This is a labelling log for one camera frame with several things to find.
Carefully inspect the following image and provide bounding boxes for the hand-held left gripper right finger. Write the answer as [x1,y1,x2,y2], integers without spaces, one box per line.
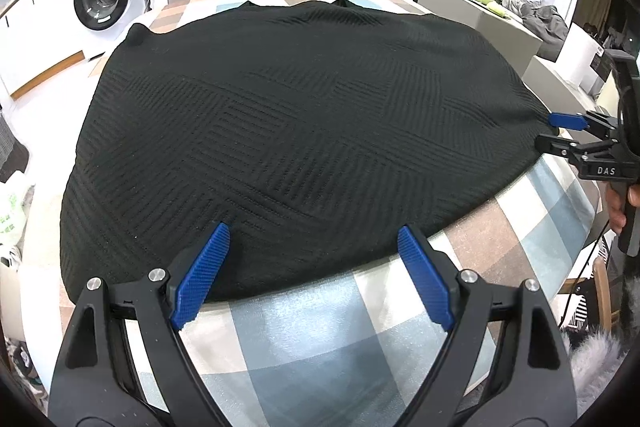
[396,224,576,427]

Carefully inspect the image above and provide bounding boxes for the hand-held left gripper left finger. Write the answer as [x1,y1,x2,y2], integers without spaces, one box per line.
[47,222,232,427]

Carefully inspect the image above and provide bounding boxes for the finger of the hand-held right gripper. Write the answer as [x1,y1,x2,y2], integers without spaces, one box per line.
[535,134,618,165]
[548,109,621,142]

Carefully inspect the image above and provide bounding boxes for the black knit sweater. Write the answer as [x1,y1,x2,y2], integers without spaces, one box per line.
[59,0,561,304]

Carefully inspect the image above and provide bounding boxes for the grey clothes on bed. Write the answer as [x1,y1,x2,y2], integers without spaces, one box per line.
[495,0,571,48]

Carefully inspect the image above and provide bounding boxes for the person's right hand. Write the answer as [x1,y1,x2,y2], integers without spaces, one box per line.
[606,183,640,237]

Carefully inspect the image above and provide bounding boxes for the beige low ledge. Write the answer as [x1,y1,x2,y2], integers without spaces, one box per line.
[522,57,621,108]

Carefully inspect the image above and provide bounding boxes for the white paper towel roll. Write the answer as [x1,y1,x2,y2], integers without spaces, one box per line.
[557,24,601,88]

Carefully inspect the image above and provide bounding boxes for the checked tablecloth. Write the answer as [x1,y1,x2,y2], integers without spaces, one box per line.
[15,0,608,427]

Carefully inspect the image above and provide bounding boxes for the wooden chair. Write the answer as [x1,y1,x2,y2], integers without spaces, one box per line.
[592,257,616,333]

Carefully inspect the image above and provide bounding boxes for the beige bedside cabinet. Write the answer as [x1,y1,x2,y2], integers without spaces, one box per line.
[417,0,543,80]

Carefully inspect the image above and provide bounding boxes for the grey fluffy garment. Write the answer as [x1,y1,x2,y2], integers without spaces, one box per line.
[570,327,631,403]

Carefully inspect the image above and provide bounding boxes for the white green plastic bag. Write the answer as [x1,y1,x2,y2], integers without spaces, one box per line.
[0,172,36,248]

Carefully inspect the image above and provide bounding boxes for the white lower kitchen cabinets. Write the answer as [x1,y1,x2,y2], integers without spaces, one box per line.
[0,0,86,100]

